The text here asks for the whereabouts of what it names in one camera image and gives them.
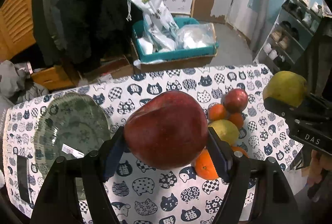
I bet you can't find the large orange front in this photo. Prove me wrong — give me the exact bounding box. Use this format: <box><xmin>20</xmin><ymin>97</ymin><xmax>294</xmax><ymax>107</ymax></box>
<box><xmin>231</xmin><ymin>146</ymin><xmax>248</xmax><ymax>158</ymax></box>

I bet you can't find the large orange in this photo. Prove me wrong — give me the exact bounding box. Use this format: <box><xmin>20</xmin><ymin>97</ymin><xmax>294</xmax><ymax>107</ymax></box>
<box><xmin>194</xmin><ymin>149</ymin><xmax>219</xmax><ymax>180</ymax></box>
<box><xmin>231</xmin><ymin>146</ymin><xmax>248</xmax><ymax>158</ymax></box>

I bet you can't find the brownish yellow pear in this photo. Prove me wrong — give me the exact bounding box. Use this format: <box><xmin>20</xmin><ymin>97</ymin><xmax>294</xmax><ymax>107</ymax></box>
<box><xmin>263</xmin><ymin>71</ymin><xmax>308</xmax><ymax>107</ymax></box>

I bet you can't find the small tangerine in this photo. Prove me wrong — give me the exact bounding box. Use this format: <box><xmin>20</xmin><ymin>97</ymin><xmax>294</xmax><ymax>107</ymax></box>
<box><xmin>228</xmin><ymin>113</ymin><xmax>244</xmax><ymax>129</ymax></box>
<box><xmin>208</xmin><ymin>104</ymin><xmax>228</xmax><ymax>122</ymax></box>

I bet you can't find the red apple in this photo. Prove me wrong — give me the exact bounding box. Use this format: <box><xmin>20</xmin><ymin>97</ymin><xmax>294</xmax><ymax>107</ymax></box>
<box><xmin>223</xmin><ymin>89</ymin><xmax>248</xmax><ymax>113</ymax></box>
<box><xmin>124</xmin><ymin>91</ymin><xmax>208</xmax><ymax>170</ymax></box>

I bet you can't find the small tangerine top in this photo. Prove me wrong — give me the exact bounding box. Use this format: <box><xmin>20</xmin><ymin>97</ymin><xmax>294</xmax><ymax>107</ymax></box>
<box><xmin>208</xmin><ymin>104</ymin><xmax>228</xmax><ymax>122</ymax></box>

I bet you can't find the person's right hand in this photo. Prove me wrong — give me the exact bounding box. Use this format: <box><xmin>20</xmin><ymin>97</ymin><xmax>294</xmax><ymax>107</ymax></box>
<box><xmin>307</xmin><ymin>150</ymin><xmax>332</xmax><ymax>187</ymax></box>

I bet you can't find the green glass bowl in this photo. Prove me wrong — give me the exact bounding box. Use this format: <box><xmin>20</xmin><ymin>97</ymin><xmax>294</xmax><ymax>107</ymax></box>
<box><xmin>34</xmin><ymin>93</ymin><xmax>111</xmax><ymax>178</ymax></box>

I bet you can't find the cat pattern tablecloth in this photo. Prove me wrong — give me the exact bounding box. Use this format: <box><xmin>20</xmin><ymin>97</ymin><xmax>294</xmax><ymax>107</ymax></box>
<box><xmin>3</xmin><ymin>64</ymin><xmax>302</xmax><ymax>223</ymax></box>

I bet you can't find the black smartphone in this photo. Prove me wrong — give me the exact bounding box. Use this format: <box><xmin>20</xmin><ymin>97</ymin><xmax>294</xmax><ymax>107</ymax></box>
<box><xmin>17</xmin><ymin>156</ymin><xmax>31</xmax><ymax>204</ymax></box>

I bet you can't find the white shoe rack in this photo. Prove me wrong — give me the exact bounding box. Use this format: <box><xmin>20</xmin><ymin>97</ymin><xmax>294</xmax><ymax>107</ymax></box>
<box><xmin>254</xmin><ymin>0</ymin><xmax>331</xmax><ymax>73</ymax></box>

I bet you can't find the wooden drawer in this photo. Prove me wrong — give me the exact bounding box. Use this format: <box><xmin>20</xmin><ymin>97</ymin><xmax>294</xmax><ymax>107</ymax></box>
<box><xmin>31</xmin><ymin>66</ymin><xmax>75</xmax><ymax>90</ymax></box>

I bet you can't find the white door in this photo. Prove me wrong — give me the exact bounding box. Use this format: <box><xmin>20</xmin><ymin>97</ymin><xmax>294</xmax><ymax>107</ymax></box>
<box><xmin>227</xmin><ymin>0</ymin><xmax>258</xmax><ymax>40</ymax></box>

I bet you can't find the grey clothes pile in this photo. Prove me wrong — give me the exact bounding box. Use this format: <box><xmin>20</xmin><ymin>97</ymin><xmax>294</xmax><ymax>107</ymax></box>
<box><xmin>1</xmin><ymin>60</ymin><xmax>49</xmax><ymax>104</ymax></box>

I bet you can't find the clear plastic bag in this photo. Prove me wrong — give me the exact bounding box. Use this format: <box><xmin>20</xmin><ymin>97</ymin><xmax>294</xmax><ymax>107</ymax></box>
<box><xmin>176</xmin><ymin>23</ymin><xmax>217</xmax><ymax>49</ymax></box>

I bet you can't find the silver vertical pipe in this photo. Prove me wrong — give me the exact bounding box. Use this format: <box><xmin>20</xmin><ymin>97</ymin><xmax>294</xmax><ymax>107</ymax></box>
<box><xmin>250</xmin><ymin>0</ymin><xmax>269</xmax><ymax>54</ymax></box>

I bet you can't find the teal cardboard box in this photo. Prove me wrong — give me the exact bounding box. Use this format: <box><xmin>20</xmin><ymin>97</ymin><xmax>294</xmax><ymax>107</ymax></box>
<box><xmin>132</xmin><ymin>17</ymin><xmax>220</xmax><ymax>63</ymax></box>

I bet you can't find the black hanging coat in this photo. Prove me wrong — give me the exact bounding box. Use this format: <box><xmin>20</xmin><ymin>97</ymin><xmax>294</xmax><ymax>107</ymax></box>
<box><xmin>32</xmin><ymin>0</ymin><xmax>142</xmax><ymax>73</ymax></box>

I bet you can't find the wooden louvered wardrobe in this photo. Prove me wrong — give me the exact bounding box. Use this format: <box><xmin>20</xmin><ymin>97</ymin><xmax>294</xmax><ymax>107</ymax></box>
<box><xmin>1</xmin><ymin>0</ymin><xmax>35</xmax><ymax>61</ymax></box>

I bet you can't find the white rice bag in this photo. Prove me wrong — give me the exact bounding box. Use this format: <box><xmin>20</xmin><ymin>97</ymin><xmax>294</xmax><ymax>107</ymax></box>
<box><xmin>127</xmin><ymin>0</ymin><xmax>179</xmax><ymax>52</ymax></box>

